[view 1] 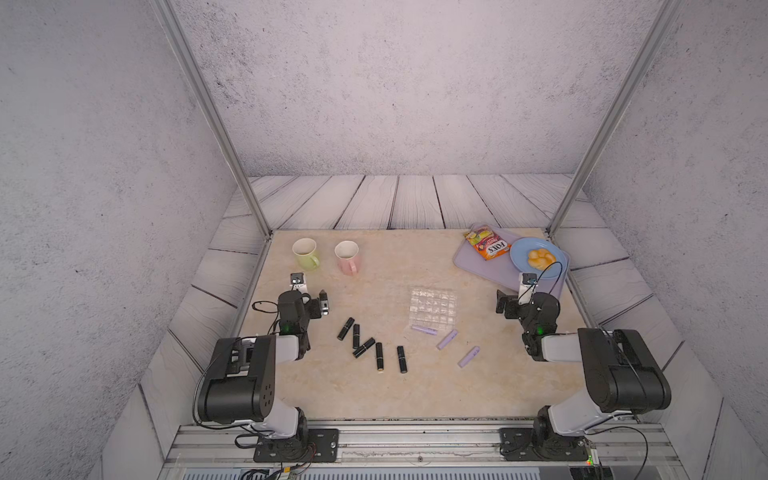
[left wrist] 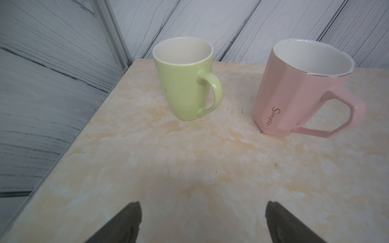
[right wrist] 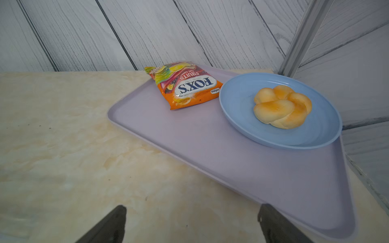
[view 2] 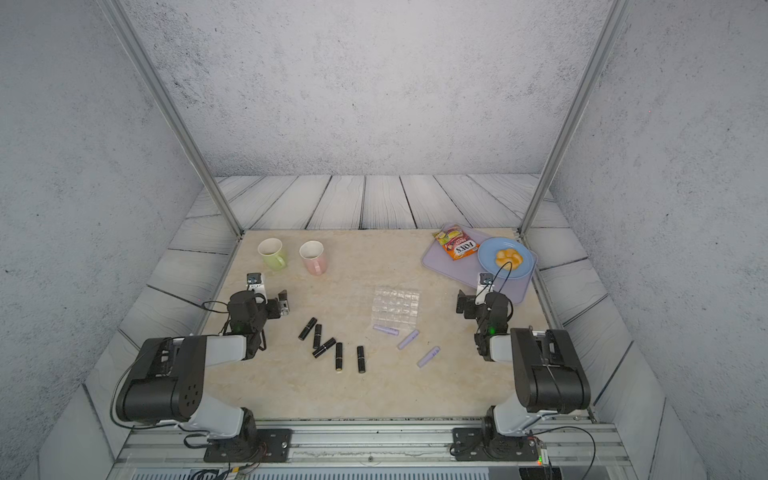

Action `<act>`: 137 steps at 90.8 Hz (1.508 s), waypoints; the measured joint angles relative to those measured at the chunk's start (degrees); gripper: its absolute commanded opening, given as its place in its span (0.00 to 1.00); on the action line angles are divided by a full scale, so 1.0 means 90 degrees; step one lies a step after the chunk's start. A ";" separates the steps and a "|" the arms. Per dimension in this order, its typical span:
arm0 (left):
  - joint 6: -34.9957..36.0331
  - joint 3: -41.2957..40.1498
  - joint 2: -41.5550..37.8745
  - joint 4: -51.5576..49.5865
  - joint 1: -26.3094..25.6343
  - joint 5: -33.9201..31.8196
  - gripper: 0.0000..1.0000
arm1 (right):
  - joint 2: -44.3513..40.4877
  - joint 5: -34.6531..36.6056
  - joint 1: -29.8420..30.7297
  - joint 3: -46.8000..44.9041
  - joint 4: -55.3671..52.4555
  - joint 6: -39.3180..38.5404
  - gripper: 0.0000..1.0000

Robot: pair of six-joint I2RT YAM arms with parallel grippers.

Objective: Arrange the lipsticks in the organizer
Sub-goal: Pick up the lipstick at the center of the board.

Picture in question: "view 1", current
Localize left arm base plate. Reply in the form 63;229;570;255
253;428;339;464

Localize frame post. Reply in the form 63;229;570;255
545;0;682;239
153;0;272;237

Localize blue plate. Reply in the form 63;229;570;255
509;237;569;279

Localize right frame post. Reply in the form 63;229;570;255
545;0;682;239

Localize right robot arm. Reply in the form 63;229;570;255
496;291;672;461

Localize left frame post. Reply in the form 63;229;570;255
153;0;272;237

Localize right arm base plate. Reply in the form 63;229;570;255
499;428;590;462

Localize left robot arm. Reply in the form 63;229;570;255
193;290;329;452

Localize orange snack packet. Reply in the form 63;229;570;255
464;225;510;261

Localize bread roll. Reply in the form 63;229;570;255
527;248;557;271

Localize aluminium rail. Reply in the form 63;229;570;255
161;418;687;479

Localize pink mug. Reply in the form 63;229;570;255
334;240;360;276

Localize purple lipstick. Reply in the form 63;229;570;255
410;325;438;336
458;346;480;368
437;329;458;350

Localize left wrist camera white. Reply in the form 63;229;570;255
290;272;308;294

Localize clear acrylic lipstick organizer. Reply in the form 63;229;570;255
408;287;458;331

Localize green mug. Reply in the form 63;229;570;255
292;237;320;271

